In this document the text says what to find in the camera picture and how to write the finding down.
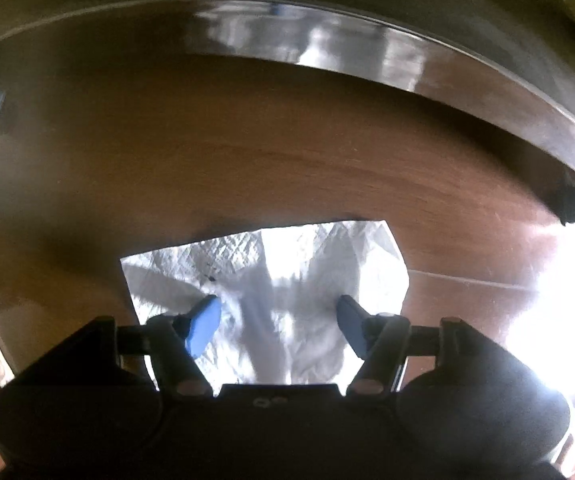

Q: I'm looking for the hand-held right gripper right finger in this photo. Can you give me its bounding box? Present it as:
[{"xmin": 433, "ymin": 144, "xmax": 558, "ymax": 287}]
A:
[{"xmin": 336, "ymin": 294, "xmax": 474, "ymax": 397}]

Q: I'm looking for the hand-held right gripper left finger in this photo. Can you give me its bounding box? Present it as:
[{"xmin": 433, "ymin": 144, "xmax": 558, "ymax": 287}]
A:
[{"xmin": 94, "ymin": 294, "xmax": 223, "ymax": 398}]

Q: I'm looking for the white embossed paper napkin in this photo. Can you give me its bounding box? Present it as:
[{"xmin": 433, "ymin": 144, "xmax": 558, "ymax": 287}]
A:
[{"xmin": 120, "ymin": 219, "xmax": 411, "ymax": 386}]

